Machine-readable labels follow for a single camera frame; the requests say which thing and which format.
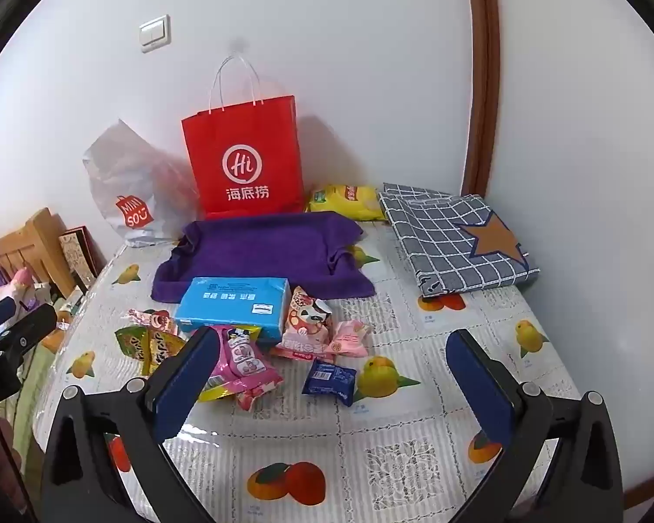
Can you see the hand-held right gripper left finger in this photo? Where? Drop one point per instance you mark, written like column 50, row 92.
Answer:
column 188, row 387

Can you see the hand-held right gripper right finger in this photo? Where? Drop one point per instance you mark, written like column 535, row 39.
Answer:
column 479, row 392

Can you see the yellow green snack packet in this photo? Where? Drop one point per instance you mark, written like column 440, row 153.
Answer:
column 215, row 394
column 161, row 346

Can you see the purple pink snack packet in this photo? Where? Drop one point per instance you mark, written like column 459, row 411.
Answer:
column 242, row 359

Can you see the white pink candy packet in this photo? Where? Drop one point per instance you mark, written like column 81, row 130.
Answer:
column 152, row 320

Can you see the blue tissue pack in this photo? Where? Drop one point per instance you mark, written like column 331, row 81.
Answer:
column 223, row 305

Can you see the pink cat print biscuit packet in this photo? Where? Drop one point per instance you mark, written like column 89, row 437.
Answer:
column 302, row 332

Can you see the dark blue snack packet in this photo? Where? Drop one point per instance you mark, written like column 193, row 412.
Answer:
column 327, row 381

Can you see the pale pink peach packet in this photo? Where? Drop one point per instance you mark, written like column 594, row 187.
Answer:
column 349, row 339

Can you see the person's left hand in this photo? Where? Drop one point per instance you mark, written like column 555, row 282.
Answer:
column 5, row 457

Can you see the green bedsheet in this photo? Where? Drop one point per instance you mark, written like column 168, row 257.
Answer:
column 32, row 381

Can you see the pink white plush toy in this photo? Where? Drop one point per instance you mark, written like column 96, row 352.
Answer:
column 19, row 283

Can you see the brown patterned box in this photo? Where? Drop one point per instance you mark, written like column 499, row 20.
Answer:
column 79, row 256

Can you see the fruit print tablecloth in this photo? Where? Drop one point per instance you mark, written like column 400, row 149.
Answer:
column 359, row 446

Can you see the purple towel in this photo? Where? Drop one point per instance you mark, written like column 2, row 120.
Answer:
column 261, row 250

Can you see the grey checked cloth bag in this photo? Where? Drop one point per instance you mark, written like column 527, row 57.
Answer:
column 447, row 239

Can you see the white plastic bag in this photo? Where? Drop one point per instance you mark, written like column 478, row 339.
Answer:
column 125, row 174

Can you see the yellow chips bag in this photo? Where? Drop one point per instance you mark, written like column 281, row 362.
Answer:
column 349, row 201

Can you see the red paper bag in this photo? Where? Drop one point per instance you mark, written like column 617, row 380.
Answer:
column 240, row 141

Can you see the white light switch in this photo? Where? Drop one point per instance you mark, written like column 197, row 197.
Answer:
column 155, row 32

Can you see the brown wooden door frame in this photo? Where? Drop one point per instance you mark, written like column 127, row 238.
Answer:
column 482, row 65

